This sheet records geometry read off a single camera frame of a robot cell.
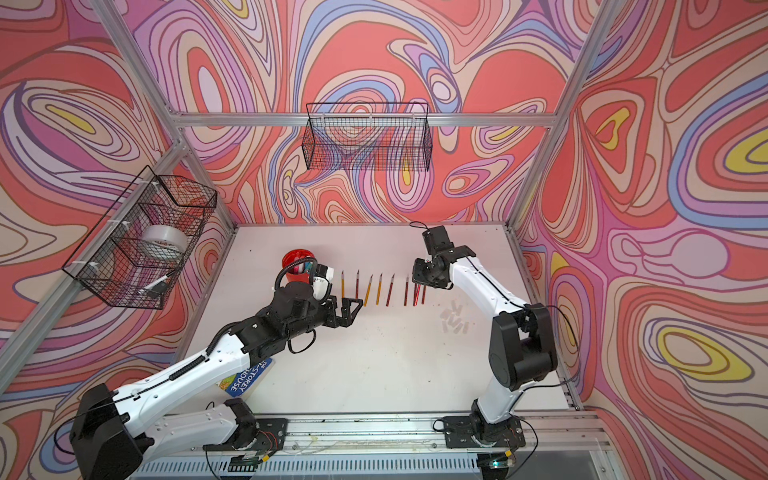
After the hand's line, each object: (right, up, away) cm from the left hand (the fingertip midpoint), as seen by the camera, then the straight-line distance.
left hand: (354, 302), depth 75 cm
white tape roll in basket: (-46, +15, -3) cm, 49 cm away
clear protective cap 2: (+31, -11, +16) cm, 36 cm away
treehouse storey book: (-29, -22, +3) cm, 37 cm away
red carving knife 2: (+10, -1, +26) cm, 27 cm away
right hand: (+19, +3, +14) cm, 24 cm away
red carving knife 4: (+21, -2, +25) cm, 32 cm away
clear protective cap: (+27, -8, +21) cm, 35 cm away
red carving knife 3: (+15, 0, +25) cm, 29 cm away
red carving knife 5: (+20, -2, +29) cm, 35 cm away
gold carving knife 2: (+6, 0, +26) cm, 27 cm away
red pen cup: (-20, +6, +21) cm, 30 cm away
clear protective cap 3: (+32, -6, +21) cm, 39 cm away
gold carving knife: (+2, -1, +26) cm, 26 cm away
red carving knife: (-2, +2, +27) cm, 27 cm away
